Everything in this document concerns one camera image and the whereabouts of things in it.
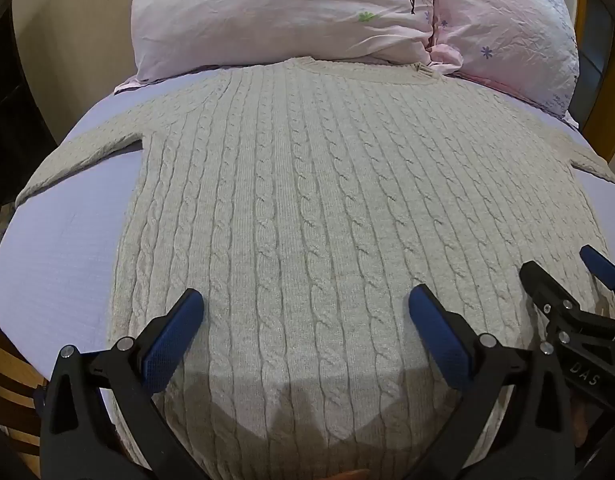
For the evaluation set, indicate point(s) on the pink floral pillow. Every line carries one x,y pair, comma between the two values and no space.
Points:
507,30
282,15

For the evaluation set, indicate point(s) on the lavender bed sheet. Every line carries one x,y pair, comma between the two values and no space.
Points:
57,265

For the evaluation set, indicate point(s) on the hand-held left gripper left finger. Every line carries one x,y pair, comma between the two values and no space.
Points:
173,332

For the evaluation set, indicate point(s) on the wooden bed headboard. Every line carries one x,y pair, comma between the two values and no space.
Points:
595,85

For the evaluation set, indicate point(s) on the dark cabinet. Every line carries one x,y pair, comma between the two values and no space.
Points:
17,110

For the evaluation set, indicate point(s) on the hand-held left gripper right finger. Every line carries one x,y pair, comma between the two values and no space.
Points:
437,332

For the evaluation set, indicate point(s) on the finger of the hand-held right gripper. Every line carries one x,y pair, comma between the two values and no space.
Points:
601,267
542,280

